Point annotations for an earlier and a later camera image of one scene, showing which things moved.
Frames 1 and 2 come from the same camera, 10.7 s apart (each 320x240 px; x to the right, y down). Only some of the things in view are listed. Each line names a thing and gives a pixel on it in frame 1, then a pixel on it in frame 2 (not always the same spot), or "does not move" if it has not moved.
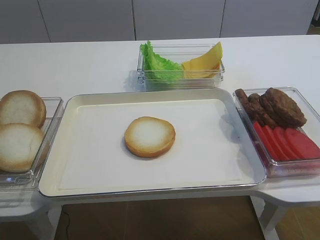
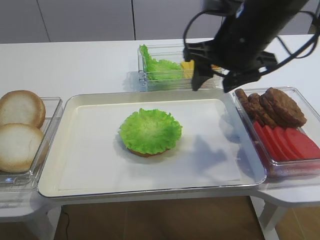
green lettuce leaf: (156, 67) to (150, 131)
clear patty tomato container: (284, 128) does not move
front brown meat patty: (283, 110) does not move
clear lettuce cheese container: (168, 67) does not move
